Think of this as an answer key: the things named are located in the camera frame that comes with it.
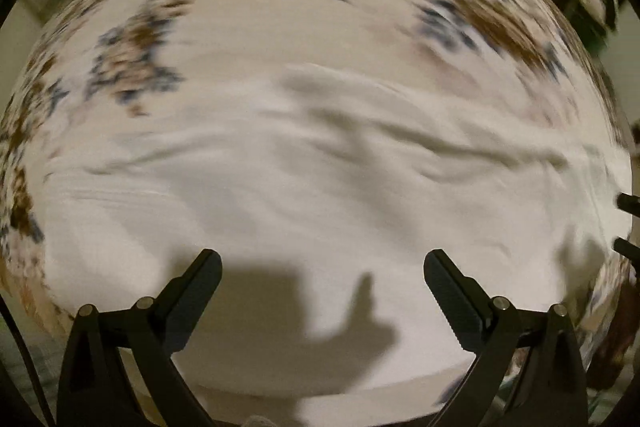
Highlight black cable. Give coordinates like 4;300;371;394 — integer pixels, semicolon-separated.
0;296;57;427

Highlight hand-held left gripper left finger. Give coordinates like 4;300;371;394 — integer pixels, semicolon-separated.
56;248;223;427

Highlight white pants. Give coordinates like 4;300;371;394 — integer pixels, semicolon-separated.
42;62;633;427

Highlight floral bed sheet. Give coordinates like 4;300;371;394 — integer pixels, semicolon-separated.
0;0;640;413

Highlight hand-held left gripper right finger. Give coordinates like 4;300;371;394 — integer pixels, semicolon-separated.
423;249;592;427

